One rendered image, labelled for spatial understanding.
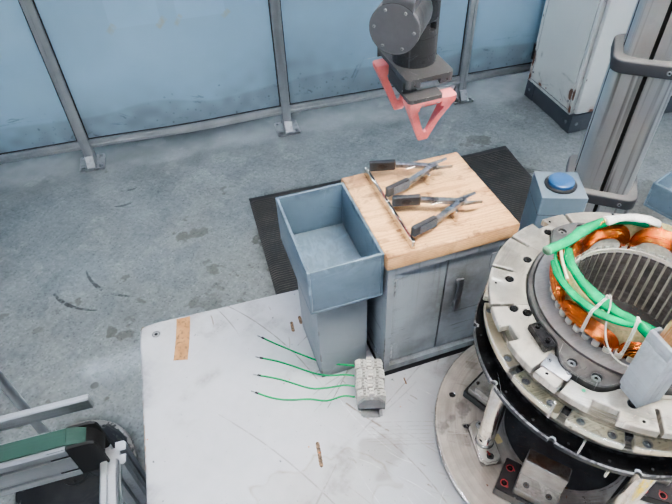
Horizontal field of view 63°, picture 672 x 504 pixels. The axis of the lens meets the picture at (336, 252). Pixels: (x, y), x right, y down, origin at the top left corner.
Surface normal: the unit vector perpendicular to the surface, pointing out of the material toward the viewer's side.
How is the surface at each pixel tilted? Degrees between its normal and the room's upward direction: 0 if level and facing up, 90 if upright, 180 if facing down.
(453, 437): 0
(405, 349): 90
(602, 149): 90
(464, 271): 90
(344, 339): 90
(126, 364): 0
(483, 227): 0
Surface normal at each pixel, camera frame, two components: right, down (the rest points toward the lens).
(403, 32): -0.36, 0.69
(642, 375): -0.95, 0.24
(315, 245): -0.03, -0.71
